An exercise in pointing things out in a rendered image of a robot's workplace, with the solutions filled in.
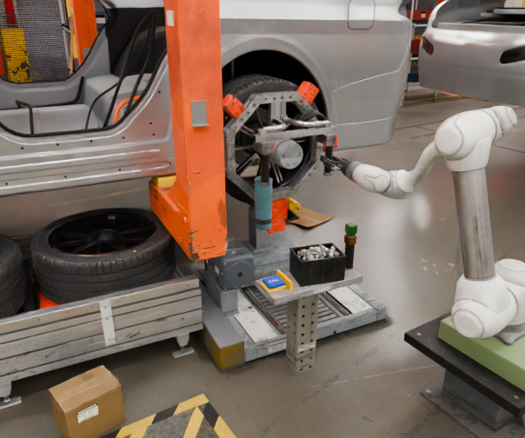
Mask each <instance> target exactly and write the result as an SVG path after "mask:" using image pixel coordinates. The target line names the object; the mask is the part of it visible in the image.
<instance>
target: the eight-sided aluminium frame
mask: <svg viewBox="0 0 525 438"><path fill-rule="evenodd" d="M282 101H286V102H292V103H293V104H294V105H295V106H296V107H297V108H298V109H299V110H300V111H301V112H302V113H304V112H305V111H306V110H312V107H311V106H310V105H309V104H308V103H307V102H306V101H305V100H303V99H302V96H301V95H300V94H299V93H298V92H295V91H293V90H291V91H288V90H287V91H280V92H270V93H256V94H251V96H250V97H248V99H247V101H246V102H245V103H244V104H243V106H244V107H245V108H246V110H245V111H244V112H243V113H242V114H241V115H240V116H239V117H238V119H235V118H234V117H232V118H231V119H230V121H229V122H228V123H227V125H225V127H224V128H223V141H224V170H225V176H227V178H228V179H230V181H232V182H233V183H234V184H235V185H236V186H237V187H239V188H240V189H241V190H242V191H243V192H245V193H246V194H247V195H248V196H249V197H250V198H252V199H253V200H254V201H255V190H254V189H253V188H251V187H250V186H249V185H248V184H247V183H246V182H245V181H244V180H243V179H242V178H241V177H240V176H238V175H237V174H236V157H235V134H236V132H237V131H238V130H239V129H240V128H241V127H242V126H243V124H244V123H245V122H246V121H247V120H248V118H249V117H250V116H251V115H252V113H253V112H254V111H255V110H256V108H257V107H258V106H259V105H260V104H262V103H273V102H276V103H280V102H282ZM322 153H323V144H322V143H319V142H318V141H317V135H315V136H311V149H310V159H309V161H308V162H307V163H306V164H305V166H304V167H303V168H302V169H301V171H300V172H299V173H298V174H297V176H296V177H295V178H294V179H293V181H292V182H291V183H290V184H289V186H287V187H281V188H276V189H273V200H276V199H282V198H287V197H292V196H296V195H297V194H298V193H299V191H300V190H301V189H302V187H303V186H304V185H305V184H306V183H307V181H308V180H309V179H310V178H311V177H312V176H313V175H314V174H315V172H316V171H317V170H318V169H319V168H320V166H321V165H322V162H321V161H320V155H322Z"/></svg>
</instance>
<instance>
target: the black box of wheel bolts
mask: <svg viewBox="0 0 525 438"><path fill-rule="evenodd" d="M289 250H290V256H289V272H290V274H291V275H292V276H293V277H294V278H295V280H296V281H297V283H298V284H299V286H300V287H305V286H310V285H316V284H322V283H328V282H338V281H344V276H345V264H346V258H347V256H346V255H345V254H344V253H343V252H342V251H341V250H340V249H339V248H338V247H337V246H336V245H335V244H334V243H333V242H326V243H320V244H313V245H307V246H301V247H294V248H289Z"/></svg>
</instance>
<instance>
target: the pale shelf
mask: <svg viewBox="0 0 525 438"><path fill-rule="evenodd" d="M284 274H285V275H286V276H287V277H288V278H289V279H290V280H291V281H292V282H293V286H292V291H290V290H289V289H288V288H287V289H285V290H281V291H277V292H274V293H269V292H268V291H267V290H266V289H265V288H264V287H263V286H262V285H261V282H263V279H264V278H263V279H259V280H256V287H257V288H258V289H259V290H260V292H261V293H262V294H263V295H264V296H265V297H266V298H267V299H268V300H269V301H270V302H271V304H272V305H273V306H274V305H277V304H281V303H285V302H290V301H294V300H296V299H300V298H303V297H306V296H310V295H316V294H319V293H322V292H326V291H329V290H332V289H339V288H341V287H345V286H349V285H351V284H355V283H359V282H362V275H361V274H359V273H358V272H356V271H355V270H354V269H350V270H346V269H345V276H344V281H338V282H328V283H322V284H316V285H310V286H305V287H300V286H299V284H298V283H297V281H296V280H295V278H294V277H293V276H292V275H291V274H290V272H288V273H284Z"/></svg>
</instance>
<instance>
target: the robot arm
mask: <svg viewBox="0 0 525 438"><path fill-rule="evenodd" d="M516 124H517V118H516V115H515V112H514V111H513V110H512V109H511V108H510V107H508V106H495V107H492V108H490V109H478V110H470V111H465V112H462V113H460V114H457V115H455V116H452V117H450V118H449V119H447V120H446V121H445V122H443V123H442V124H441V126H440V127H439V128H438V130H437V131H436V133H435V139H434V141H433V142H432V143H431V144H430V145H429V146H428V147H427V148H426V149H425V150H424V151H423V152H422V155H421V157H420V159H419V161H418V163H417V165H416V166H415V169H414V170H412V171H410V172H407V171H406V170H403V169H402V170H395V171H390V172H388V171H385V170H383V169H380V168H377V167H376V166H372V165H368V164H364V163H359V162H357V161H355V162H353V161H350V160H349V159H346V158H344V157H342V158H340V157H336V156H332V160H329V158H328V157H326V156H323V155H320V161H321V162H323V165H324V166H326V167H328V168H329V169H331V170H332V171H334V170H335V169H338V170H340V171H341V172H342V173H343V174H344V175H345V176H346V177H347V178H348V179H349V180H350V181H352V182H354V183H356V184H357V185H358V186H360V187H361V188H363V189H366V190H367V191H370V192H374V193H379V194H381V195H383V196H386V197H389V198H393V199H405V198H408V197H409V196H411V194H412V192H413V189H414V187H413V185H415V184H416V183H418V182H420V181H421V180H422V179H423V178H424V177H425V176H426V175H427V174H428V172H429V171H430V169H431V168H432V166H433V165H434V163H435V161H436V160H437V159H438V158H439V157H441V156H442V158H443V160H444V162H445V164H446V166H447V168H448V169H449V170H450V171H452V177H453V184H454V192H455V206H456V214H457V221H458V229H459V236H460V244H461V252H462V266H463V275H462V276H461V277H460V278H459V280H458V281H457V283H456V292H455V304H454V306H453V308H452V322H453V324H454V326H455V328H456V330H457V331H458V332H459V333H461V334H462V335H465V336H467V337H469V338H475V339H485V338H489V337H491V336H493V337H495V338H496V339H498V340H500V341H501V342H503V343H504V344H505V345H508V346H512V345H513V344H514V342H516V341H518V340H520V339H521V338H523V337H524V336H525V263H524V262H520V261H517V260H514V259H503V260H501V261H499V262H497V263H496V264H495V260H494V251H493V243H492V234H491V225H490V217H489V208H488V191H487V183H486V175H485V167H486V165H487V163H488V158H489V151H490V147H491V144H492V143H495V142H496V141H497V140H499V139H500V138H502V137H504V136H506V135H507V134H508V133H509V132H511V131H512V130H513V129H514V127H515V126H516ZM343 160H344V161H343Z"/></svg>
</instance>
